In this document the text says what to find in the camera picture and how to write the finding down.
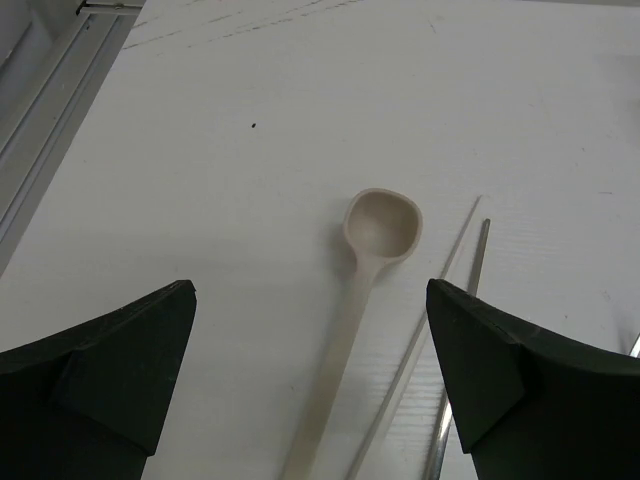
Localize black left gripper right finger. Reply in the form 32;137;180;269
426;279;639;479

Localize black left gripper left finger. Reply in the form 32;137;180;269
1;280;196;479

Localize aluminium rail frame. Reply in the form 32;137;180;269
1;1;144;266

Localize beige plastic spoon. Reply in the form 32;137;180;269
281;188;423;479

